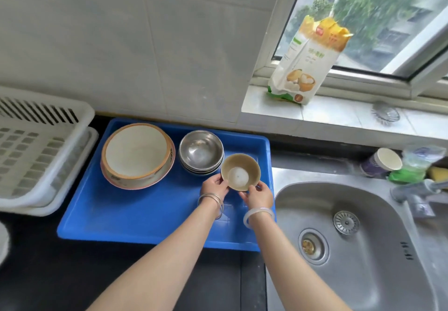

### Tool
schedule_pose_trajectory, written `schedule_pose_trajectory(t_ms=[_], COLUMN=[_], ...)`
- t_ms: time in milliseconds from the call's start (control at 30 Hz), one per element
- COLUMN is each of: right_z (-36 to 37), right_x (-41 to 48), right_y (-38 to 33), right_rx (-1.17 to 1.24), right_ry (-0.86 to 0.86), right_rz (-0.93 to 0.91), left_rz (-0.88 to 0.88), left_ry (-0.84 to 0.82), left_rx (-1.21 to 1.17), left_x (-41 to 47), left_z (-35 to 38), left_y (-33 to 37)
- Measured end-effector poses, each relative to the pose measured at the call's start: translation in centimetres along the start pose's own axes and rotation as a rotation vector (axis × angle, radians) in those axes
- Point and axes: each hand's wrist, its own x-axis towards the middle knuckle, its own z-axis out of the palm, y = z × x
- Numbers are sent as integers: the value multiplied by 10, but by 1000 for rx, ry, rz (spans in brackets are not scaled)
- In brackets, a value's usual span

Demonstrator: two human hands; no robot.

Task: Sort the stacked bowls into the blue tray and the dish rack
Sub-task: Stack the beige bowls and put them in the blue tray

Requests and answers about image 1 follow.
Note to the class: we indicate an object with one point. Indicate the sink drain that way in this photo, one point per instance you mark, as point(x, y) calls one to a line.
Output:
point(313, 246)

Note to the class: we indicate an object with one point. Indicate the blue plastic tray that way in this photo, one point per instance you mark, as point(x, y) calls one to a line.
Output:
point(140, 212)

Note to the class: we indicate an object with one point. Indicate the person's left hand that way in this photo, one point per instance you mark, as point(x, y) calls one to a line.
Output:
point(211, 188)

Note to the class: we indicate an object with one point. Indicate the green dish soap bottle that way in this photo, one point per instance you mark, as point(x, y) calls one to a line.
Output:
point(413, 167)

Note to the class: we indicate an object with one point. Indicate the white window frame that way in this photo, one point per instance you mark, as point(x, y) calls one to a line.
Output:
point(371, 74)

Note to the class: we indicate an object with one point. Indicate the small beige ceramic bowl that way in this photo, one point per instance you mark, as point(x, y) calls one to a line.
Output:
point(240, 170)

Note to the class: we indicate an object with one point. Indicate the chrome faucet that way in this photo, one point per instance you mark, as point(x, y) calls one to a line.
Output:
point(414, 195)

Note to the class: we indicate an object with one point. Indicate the white plastic dish rack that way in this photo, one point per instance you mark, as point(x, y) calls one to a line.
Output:
point(38, 139)

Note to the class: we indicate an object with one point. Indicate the metal sink strainer plug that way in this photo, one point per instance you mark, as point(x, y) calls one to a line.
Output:
point(346, 222)

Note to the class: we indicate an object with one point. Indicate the white tiled window sill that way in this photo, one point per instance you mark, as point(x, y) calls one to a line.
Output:
point(343, 114)

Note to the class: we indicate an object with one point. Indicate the patterned ceramic bowl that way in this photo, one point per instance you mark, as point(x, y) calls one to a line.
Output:
point(167, 169)

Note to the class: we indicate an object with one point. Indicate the beige plate with orange rim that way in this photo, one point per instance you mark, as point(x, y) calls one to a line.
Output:
point(136, 149)

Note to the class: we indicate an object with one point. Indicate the person's right forearm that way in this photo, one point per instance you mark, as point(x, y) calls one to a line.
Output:
point(290, 268)

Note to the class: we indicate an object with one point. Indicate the stainless steel bowl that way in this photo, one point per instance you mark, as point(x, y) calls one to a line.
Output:
point(200, 149)
point(196, 171)

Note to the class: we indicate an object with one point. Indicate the yellow sponge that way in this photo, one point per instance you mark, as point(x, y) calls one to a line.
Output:
point(439, 173)

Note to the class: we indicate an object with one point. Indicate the purple paper cup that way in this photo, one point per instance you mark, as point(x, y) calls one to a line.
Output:
point(379, 163)

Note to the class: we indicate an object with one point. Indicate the white and yellow flour bag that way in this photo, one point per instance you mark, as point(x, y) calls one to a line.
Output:
point(308, 65)

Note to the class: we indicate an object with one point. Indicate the person's right hand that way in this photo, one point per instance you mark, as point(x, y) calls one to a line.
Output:
point(259, 198)

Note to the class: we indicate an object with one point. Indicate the person's right thumb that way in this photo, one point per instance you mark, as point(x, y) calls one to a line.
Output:
point(256, 187)

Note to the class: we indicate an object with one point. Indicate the person's left thumb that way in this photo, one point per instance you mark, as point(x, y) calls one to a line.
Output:
point(217, 179)

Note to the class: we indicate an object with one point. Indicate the person's left forearm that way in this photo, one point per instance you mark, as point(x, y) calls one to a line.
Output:
point(168, 265)

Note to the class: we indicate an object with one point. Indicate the white round object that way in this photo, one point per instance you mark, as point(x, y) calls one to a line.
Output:
point(3, 242)

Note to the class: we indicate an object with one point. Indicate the white dish rack drip tray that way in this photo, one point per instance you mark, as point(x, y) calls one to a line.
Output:
point(75, 181)

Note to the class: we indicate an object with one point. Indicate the white jade bangle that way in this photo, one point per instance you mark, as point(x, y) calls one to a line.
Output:
point(257, 214)

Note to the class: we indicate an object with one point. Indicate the stainless steel sink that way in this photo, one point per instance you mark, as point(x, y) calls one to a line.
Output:
point(367, 272)

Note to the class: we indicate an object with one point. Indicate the pink plate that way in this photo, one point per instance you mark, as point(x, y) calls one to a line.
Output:
point(147, 184)

